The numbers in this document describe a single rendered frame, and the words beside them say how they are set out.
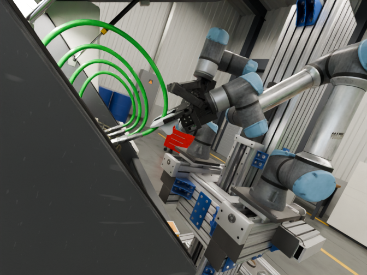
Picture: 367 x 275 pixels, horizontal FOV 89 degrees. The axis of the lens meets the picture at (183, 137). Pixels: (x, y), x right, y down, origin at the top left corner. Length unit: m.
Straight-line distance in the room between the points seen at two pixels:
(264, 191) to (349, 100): 0.42
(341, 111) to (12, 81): 0.78
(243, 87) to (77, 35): 0.71
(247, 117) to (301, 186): 0.28
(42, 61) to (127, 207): 0.23
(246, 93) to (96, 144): 0.44
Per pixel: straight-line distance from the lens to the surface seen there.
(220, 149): 8.16
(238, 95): 0.59
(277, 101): 0.79
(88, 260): 0.40
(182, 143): 4.81
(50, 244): 0.37
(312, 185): 0.73
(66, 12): 1.00
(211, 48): 0.69
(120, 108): 5.51
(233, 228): 0.79
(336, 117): 0.76
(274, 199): 0.87
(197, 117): 0.59
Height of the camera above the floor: 1.29
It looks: 9 degrees down
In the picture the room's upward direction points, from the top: 21 degrees clockwise
